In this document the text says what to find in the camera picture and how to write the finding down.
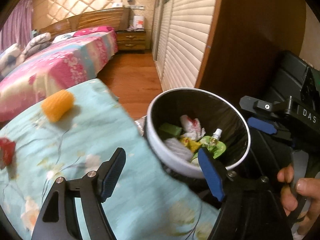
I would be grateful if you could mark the person's right hand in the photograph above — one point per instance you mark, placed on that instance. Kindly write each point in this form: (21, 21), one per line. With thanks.
(307, 187)

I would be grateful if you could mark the wooden nightstand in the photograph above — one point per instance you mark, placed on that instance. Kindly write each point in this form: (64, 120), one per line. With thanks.
(131, 40)

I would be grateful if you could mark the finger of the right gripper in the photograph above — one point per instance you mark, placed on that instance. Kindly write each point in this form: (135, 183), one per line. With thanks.
(269, 128)
(264, 108)

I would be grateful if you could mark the blue heart folded quilt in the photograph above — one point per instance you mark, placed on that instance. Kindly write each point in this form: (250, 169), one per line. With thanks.
(10, 59)

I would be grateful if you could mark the yellow wrapper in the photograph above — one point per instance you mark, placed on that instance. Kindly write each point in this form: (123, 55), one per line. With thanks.
(190, 144)

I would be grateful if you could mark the red snack bag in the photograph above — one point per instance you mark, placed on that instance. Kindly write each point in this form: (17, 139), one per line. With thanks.
(7, 151)

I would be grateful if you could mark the green drink pouch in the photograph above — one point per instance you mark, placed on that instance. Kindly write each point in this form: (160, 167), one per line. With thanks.
(213, 144)

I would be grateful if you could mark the right pink curtain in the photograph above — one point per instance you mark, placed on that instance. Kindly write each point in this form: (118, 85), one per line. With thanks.
(17, 29)

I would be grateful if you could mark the white louvered closet doors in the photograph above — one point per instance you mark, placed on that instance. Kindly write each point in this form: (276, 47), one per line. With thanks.
(179, 38)

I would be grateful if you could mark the pink floral bed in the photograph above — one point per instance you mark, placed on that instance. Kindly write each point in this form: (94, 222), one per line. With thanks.
(60, 66)

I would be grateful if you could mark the green carton box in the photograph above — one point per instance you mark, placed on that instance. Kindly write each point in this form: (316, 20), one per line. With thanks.
(169, 130)

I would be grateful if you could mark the white bag on nightstand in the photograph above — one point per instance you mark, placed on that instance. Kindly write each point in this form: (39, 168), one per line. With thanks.
(138, 22)

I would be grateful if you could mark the red white wrapper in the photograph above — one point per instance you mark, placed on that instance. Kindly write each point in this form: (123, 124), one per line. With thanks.
(192, 128)

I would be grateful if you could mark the grey white folded quilt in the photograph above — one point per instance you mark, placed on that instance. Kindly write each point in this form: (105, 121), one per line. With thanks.
(37, 44)

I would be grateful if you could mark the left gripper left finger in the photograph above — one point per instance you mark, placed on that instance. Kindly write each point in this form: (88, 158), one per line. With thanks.
(58, 218)

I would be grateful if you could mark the white foam fruit net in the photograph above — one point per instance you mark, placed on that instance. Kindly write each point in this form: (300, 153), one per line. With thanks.
(178, 149)

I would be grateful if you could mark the wooden headboard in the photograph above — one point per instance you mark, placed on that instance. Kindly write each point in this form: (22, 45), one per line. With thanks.
(117, 18)

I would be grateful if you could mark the white trash bin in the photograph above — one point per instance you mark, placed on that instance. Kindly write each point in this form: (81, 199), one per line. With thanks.
(212, 111)

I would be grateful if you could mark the pink pillow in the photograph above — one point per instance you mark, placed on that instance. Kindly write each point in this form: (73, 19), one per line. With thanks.
(86, 31)

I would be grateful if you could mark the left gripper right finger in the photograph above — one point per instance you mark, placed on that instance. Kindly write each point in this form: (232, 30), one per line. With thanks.
(249, 210)

